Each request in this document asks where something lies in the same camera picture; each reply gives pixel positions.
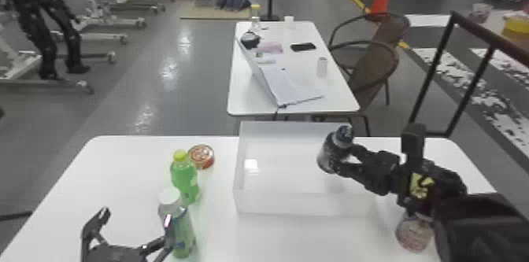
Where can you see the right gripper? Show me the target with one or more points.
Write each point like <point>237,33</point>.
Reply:
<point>380,172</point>

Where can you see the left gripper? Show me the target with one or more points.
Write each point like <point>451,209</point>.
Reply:
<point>113,254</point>

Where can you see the dark bottle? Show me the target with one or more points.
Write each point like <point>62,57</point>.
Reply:
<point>332,150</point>

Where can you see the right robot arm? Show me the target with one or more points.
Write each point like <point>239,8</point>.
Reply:
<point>479,226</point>

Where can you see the green bottle with grey cap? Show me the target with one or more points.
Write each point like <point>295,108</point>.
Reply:
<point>182,230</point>

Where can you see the clear box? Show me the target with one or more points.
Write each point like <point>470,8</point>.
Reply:
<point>289,172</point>

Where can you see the green bottle with yellow cap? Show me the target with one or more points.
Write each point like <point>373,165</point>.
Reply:
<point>184,177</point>

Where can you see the pink bottle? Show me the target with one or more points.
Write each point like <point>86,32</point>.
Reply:
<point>413,232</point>

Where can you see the white cup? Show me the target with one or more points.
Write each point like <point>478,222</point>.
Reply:
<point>322,67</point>

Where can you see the brown chair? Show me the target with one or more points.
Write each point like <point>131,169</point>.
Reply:
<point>376,61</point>

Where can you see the white laptop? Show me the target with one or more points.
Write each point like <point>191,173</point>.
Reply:
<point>285,82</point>

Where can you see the red can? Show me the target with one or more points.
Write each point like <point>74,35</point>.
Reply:
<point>201,156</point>

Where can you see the white side table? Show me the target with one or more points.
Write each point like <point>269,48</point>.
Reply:
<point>256,90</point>

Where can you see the black phone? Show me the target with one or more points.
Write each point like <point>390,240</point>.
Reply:
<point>303,46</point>

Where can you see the black round device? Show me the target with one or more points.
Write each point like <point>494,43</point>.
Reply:
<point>250,40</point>

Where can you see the clear bottle with yellow cap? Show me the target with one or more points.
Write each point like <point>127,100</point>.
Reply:
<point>255,20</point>

